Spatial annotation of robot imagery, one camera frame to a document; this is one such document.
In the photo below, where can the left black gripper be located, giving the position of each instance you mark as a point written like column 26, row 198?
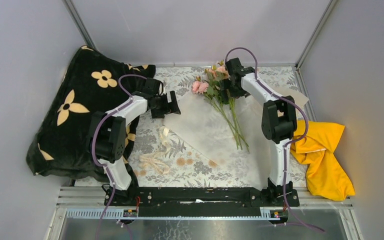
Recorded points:
column 166, row 109

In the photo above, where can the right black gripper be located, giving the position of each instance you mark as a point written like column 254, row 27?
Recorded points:
column 240, row 94

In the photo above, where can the pink fake flower bouquet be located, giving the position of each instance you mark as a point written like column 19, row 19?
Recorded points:
column 221, row 100

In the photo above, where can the white wrapping paper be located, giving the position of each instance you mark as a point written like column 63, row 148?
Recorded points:
column 206, row 131

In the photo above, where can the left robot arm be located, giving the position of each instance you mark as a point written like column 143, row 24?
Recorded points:
column 108, row 130

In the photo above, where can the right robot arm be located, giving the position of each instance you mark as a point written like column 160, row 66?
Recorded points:
column 278, row 122

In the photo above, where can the floral tablecloth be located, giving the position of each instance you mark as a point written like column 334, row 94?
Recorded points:
column 188, row 168

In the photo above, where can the cream ribbon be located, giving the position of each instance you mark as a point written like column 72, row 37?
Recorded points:
column 152, row 160

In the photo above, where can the black flower-pattern blanket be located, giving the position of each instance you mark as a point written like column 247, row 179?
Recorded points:
column 92, row 83

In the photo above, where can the yellow cloth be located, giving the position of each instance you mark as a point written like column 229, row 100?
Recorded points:
column 324, row 176

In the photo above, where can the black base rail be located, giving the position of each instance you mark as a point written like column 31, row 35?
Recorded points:
column 207, row 202

